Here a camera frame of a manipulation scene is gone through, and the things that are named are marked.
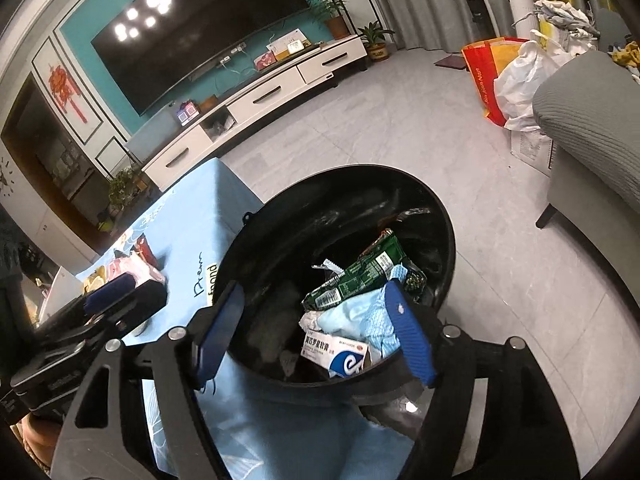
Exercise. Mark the white yellow box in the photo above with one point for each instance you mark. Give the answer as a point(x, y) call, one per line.
point(287, 42)

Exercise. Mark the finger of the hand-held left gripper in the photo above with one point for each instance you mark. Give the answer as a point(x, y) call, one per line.
point(107, 294)

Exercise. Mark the white blue medicine box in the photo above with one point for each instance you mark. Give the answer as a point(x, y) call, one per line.
point(325, 350)

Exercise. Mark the black television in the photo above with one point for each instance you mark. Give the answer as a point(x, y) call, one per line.
point(200, 25)

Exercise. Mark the small potted plant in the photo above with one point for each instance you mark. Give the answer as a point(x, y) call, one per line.
point(376, 45)

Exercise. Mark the white tissue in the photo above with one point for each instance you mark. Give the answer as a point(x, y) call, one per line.
point(311, 321)

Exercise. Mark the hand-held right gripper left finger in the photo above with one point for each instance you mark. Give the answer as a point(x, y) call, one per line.
point(217, 332)

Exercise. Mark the large white plastic bag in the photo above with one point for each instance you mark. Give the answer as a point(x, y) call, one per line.
point(525, 80)

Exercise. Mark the white tv cabinet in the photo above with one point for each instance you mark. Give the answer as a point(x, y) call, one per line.
point(260, 97)

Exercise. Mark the white box with red mark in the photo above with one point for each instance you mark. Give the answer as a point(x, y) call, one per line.
point(62, 290)

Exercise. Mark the grey curtain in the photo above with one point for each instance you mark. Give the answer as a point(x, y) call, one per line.
point(425, 0)

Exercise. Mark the dark green wrapper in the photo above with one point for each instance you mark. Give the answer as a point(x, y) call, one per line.
point(414, 280)

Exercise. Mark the black trash bin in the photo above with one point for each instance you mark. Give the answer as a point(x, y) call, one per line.
point(310, 210)

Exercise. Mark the bushy potted plant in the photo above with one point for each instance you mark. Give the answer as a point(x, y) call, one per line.
point(125, 190)

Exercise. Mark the black wall clock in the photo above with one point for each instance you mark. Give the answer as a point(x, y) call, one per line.
point(6, 172)

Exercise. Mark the blue face mask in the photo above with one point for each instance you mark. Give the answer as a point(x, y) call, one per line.
point(360, 317)

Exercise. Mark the small clothes pile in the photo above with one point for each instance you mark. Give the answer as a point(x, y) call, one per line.
point(627, 57)

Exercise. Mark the yellow snack bag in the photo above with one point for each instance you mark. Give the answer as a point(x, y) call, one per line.
point(96, 279)

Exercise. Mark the person's left forearm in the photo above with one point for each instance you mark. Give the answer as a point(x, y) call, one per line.
point(35, 432)

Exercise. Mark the white paper roll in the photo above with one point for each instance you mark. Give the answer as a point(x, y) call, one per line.
point(517, 0)

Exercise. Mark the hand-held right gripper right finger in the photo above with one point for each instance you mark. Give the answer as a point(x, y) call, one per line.
point(410, 332)

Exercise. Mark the green snack packet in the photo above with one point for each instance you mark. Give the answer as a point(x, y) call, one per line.
point(360, 275)

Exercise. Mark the white power strip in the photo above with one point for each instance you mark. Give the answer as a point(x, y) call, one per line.
point(232, 54)

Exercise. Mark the tall potted plant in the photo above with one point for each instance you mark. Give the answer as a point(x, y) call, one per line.
point(335, 20)

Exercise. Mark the red yellow shopping bag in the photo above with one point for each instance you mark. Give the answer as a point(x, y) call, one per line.
point(482, 80)

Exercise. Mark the grey sofa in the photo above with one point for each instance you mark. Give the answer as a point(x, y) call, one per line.
point(590, 135)

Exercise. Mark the crumpled grey white cloth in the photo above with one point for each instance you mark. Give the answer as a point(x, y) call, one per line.
point(565, 15)

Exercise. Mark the clear plastic wrapper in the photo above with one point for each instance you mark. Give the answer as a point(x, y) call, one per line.
point(330, 266)

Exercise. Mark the red knot ornament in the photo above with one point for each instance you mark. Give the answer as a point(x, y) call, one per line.
point(65, 90)

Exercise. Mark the dark doormat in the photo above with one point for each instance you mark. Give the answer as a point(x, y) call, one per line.
point(450, 62)

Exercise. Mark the pink packet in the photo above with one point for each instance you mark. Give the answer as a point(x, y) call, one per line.
point(142, 269)

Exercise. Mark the grey storage box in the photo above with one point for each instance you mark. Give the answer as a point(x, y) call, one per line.
point(152, 132)

